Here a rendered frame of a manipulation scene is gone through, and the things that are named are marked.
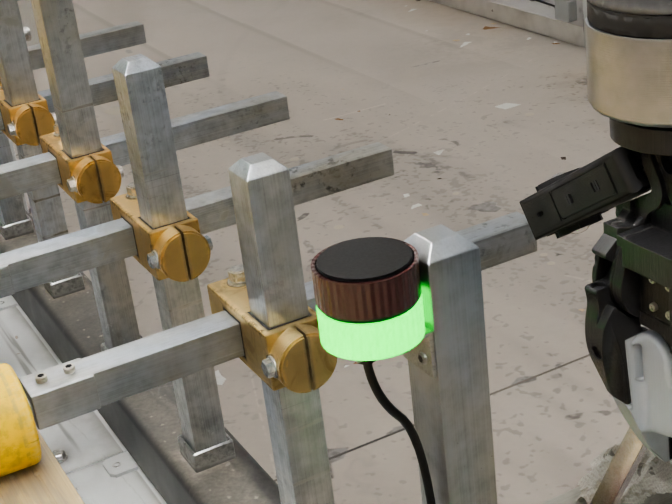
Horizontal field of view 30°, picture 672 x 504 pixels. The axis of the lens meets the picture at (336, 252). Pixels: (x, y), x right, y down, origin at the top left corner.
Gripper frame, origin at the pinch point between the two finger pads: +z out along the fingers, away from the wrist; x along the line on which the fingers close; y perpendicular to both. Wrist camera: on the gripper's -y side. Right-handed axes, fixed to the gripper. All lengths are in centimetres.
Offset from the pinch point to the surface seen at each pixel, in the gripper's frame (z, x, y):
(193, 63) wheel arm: 4, 17, -112
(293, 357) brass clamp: 4.9, -8.9, -30.2
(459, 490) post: 4.6, -8.7, -8.0
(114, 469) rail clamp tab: 38, -14, -75
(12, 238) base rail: 29, -9, -133
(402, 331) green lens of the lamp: -8.2, -12.2, -6.6
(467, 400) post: -1.4, -7.6, -7.9
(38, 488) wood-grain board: 10.4, -28.9, -34.4
